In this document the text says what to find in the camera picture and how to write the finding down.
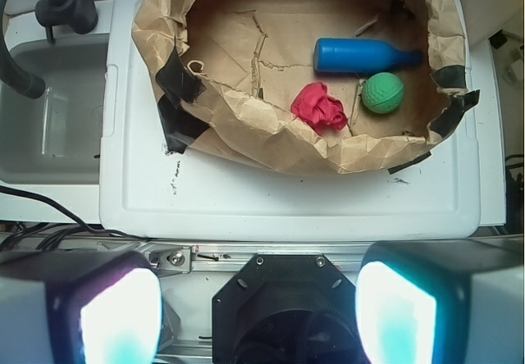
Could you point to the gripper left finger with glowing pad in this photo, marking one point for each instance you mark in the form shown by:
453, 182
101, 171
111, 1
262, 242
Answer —
79, 306

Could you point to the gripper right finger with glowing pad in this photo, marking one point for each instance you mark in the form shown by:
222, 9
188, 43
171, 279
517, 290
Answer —
442, 301

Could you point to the blue plastic bottle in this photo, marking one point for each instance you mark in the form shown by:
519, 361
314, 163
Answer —
360, 56

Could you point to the white plastic bin lid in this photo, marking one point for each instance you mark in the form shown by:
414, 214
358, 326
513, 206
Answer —
145, 190

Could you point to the grey toy sink basin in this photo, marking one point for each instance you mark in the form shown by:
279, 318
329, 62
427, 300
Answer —
51, 145

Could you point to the green dimpled ball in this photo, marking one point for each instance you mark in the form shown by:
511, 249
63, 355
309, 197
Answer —
383, 93

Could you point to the crumpled red cloth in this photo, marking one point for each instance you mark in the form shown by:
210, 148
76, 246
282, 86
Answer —
319, 110

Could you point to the brown paper bag tray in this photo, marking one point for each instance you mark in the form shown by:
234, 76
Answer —
225, 73

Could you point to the aluminium extrusion rail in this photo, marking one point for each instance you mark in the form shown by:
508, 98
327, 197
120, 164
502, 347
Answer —
174, 258

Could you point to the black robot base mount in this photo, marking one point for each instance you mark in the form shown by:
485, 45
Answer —
286, 309

